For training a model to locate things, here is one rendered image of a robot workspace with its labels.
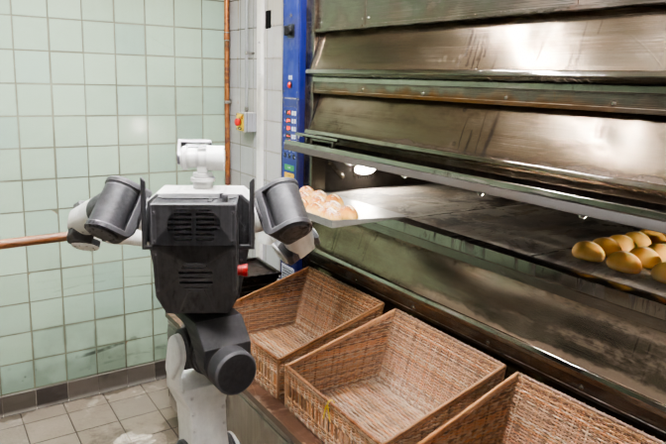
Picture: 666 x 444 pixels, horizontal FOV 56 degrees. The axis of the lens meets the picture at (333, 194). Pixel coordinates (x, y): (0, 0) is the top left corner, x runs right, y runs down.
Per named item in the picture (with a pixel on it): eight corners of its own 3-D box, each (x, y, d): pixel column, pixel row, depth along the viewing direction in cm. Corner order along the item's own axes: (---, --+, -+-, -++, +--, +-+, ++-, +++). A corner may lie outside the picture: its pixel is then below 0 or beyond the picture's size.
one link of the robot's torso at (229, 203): (266, 329, 153) (267, 184, 146) (122, 331, 149) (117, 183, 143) (267, 288, 182) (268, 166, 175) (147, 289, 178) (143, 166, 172)
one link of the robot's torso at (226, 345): (260, 389, 159) (260, 323, 156) (212, 402, 152) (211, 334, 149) (215, 349, 182) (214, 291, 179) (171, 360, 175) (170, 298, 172)
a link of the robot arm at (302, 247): (328, 251, 193) (319, 217, 174) (295, 277, 190) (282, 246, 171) (305, 226, 198) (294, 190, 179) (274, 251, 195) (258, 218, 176)
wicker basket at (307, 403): (392, 374, 242) (395, 305, 237) (503, 447, 196) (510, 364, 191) (280, 405, 216) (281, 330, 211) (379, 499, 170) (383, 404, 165)
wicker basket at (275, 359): (308, 321, 292) (309, 264, 287) (385, 369, 246) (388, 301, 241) (210, 344, 264) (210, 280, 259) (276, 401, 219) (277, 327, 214)
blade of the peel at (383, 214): (331, 228, 221) (331, 220, 220) (258, 201, 265) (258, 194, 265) (408, 216, 241) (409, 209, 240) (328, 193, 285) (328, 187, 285)
